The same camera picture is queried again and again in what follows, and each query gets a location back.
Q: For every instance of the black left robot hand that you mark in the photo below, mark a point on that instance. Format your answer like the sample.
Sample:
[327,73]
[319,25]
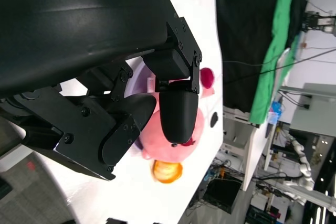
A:
[78,24]

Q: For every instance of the black backdrop cloth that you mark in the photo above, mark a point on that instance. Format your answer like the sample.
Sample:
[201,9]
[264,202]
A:
[244,37]

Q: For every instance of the green backdrop cloth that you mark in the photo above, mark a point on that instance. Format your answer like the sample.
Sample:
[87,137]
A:
[278,24]

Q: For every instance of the black box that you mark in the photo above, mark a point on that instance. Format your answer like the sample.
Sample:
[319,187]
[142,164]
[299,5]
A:
[223,193]

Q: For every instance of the pink plush pig doll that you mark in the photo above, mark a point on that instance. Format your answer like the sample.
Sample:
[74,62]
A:
[157,148]

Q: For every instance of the orange toy bread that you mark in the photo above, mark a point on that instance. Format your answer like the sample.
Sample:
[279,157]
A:
[168,172]

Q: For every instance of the lilac purple plate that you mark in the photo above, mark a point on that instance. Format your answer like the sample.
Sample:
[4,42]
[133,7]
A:
[140,79]

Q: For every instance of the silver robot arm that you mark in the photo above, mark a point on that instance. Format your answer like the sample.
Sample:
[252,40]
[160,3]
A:
[305,171]

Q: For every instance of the white side desk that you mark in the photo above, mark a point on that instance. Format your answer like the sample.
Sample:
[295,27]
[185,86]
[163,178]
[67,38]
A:
[253,153]

